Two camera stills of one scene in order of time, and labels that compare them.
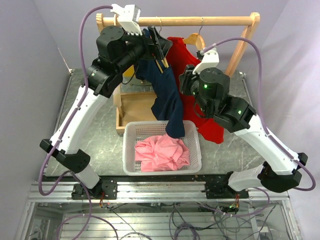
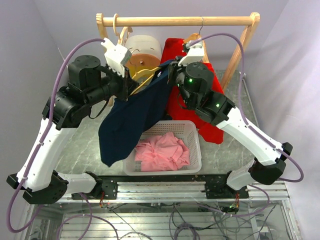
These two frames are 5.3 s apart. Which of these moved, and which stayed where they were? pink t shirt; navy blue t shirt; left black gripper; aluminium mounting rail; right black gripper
Moved: navy blue t shirt; left black gripper; right black gripper
Stayed: aluminium mounting rail; pink t shirt
